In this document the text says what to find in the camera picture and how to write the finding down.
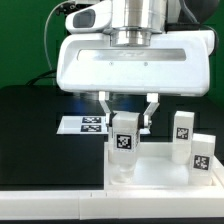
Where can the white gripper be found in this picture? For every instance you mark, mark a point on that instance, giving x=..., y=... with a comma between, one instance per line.
x=175, y=63

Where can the white square tabletop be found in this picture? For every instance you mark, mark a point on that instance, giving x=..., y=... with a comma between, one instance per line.
x=155, y=171

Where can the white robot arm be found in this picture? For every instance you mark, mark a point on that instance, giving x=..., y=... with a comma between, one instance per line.
x=134, y=22

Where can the white obstacle fence front bar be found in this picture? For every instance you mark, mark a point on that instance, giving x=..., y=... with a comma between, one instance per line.
x=84, y=205

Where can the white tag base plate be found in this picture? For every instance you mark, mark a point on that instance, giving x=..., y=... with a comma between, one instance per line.
x=93, y=125

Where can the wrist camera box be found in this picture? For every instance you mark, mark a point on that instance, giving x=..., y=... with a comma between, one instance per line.
x=94, y=18

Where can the black camera stand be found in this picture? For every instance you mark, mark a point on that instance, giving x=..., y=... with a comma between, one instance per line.
x=65, y=8

